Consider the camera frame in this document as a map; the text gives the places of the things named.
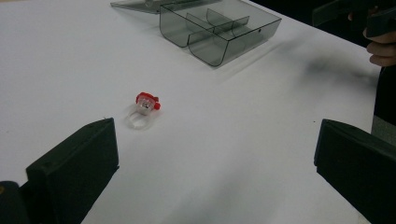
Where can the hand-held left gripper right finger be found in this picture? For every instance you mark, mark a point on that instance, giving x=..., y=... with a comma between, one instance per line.
x=358, y=165

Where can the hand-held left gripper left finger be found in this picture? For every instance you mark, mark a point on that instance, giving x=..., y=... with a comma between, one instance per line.
x=74, y=171

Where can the grey transparent compartment box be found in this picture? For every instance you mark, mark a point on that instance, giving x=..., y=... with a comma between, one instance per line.
x=218, y=29

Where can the grey transparent box lid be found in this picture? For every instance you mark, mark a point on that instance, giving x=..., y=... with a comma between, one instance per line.
x=146, y=4

